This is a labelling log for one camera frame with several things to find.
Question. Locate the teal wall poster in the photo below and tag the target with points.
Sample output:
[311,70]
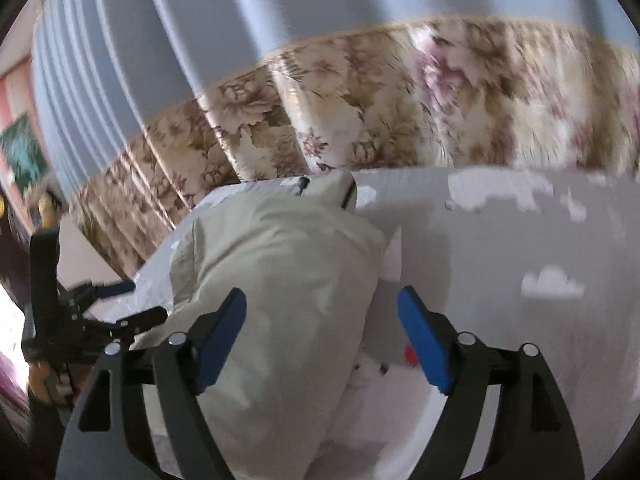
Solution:
[22,155]

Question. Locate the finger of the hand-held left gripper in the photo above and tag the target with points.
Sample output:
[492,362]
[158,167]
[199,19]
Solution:
[135,322]
[115,287]

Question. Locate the person's left hand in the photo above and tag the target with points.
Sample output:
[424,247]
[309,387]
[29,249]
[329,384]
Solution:
[50,382]

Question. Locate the grey printed bed sheet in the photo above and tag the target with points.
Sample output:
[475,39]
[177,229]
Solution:
[500,240]

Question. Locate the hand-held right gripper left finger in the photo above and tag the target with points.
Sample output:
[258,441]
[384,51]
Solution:
[222,335]

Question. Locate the blue curtain with floral hem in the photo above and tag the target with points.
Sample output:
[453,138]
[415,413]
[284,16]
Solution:
[250,35]

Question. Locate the cream panel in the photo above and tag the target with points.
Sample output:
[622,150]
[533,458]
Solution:
[85,255]

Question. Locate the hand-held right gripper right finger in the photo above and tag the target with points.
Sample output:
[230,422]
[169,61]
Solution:
[425,340]

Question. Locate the light green hooded jacket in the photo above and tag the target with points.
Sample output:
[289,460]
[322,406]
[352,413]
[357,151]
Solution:
[280,270]

